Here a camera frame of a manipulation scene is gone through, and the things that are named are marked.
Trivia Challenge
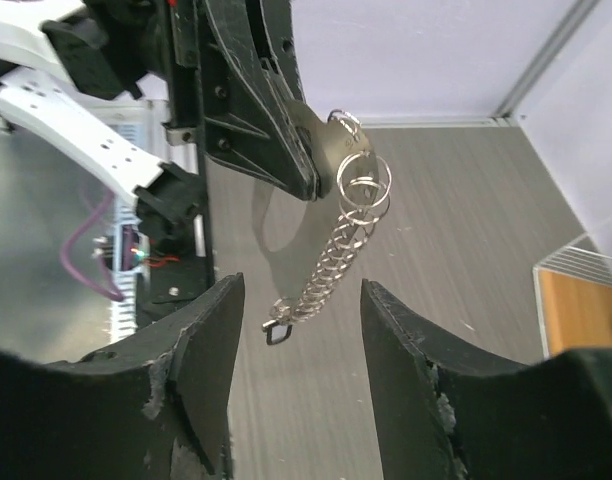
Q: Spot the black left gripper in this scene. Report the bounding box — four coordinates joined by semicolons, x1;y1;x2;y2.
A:
85;1;322;201

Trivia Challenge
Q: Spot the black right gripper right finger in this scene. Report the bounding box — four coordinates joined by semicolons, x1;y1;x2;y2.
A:
360;280;612;479

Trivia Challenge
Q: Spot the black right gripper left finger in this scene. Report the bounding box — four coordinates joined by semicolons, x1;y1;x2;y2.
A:
0;274;245;479

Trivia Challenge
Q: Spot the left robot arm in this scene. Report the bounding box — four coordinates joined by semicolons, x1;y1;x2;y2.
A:
0;1;329;255

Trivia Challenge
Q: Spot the slotted cable duct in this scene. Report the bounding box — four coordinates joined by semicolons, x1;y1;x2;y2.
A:
104;102;151;343

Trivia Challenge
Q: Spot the white wire shelf rack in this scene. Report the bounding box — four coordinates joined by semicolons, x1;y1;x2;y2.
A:
532;237;612;357

